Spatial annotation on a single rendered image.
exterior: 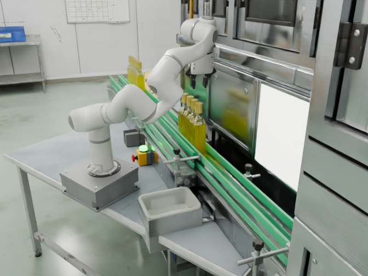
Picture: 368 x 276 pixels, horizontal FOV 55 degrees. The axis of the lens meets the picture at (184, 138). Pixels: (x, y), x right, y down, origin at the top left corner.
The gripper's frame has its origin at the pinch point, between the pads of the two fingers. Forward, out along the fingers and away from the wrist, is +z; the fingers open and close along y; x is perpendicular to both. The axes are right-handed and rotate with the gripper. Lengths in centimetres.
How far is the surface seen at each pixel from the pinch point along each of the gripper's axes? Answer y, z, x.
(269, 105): -13.0, -7.7, 34.6
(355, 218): 21, -34, 104
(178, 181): 14.0, 34.8, 22.5
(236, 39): -16.4, -17.8, -3.4
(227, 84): -12.9, 0.4, 2.1
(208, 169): 3.6, 24.9, 28.4
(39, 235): 81, 118, -34
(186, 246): 21, 38, 53
